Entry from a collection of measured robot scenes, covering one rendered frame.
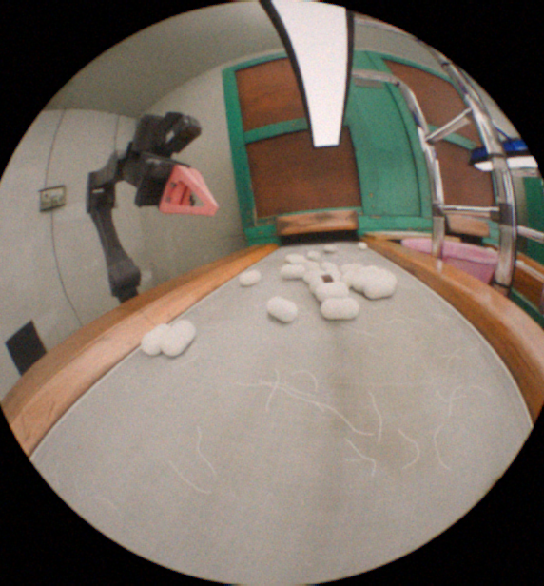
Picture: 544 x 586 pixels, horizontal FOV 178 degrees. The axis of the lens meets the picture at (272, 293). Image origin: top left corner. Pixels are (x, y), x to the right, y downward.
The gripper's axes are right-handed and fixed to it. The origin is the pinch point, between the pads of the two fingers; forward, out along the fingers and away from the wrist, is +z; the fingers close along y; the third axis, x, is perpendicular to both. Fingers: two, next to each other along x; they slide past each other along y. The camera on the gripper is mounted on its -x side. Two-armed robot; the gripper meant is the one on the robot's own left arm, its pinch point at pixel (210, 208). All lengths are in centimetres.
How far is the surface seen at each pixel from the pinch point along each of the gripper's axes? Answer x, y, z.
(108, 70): -83, 18, -236
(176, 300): 11.3, -4.7, 2.6
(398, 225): -23, 49, 37
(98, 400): 10.1, -19.3, 6.5
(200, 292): 11.4, -0.6, 3.6
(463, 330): -6.8, -8.6, 26.8
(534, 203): -212, 86, 184
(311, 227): -2.0, 43.4, 10.5
